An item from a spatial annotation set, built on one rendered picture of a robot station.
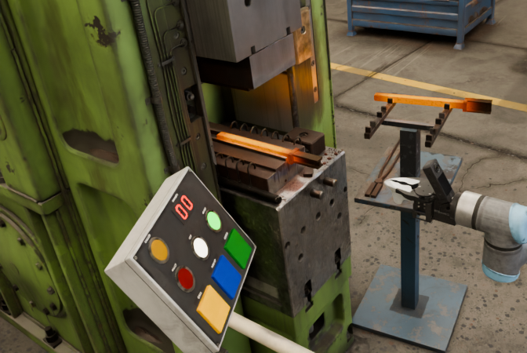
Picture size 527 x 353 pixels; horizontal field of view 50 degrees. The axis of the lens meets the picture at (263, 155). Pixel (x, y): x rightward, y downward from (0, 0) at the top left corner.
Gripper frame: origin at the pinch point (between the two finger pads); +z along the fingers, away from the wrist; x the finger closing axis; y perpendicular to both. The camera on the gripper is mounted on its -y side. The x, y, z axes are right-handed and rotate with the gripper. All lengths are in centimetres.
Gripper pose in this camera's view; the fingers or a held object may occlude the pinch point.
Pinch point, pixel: (388, 180)
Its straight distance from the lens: 161.0
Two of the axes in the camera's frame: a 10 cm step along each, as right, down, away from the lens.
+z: -7.8, -2.2, 5.8
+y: 1.2, 8.6, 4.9
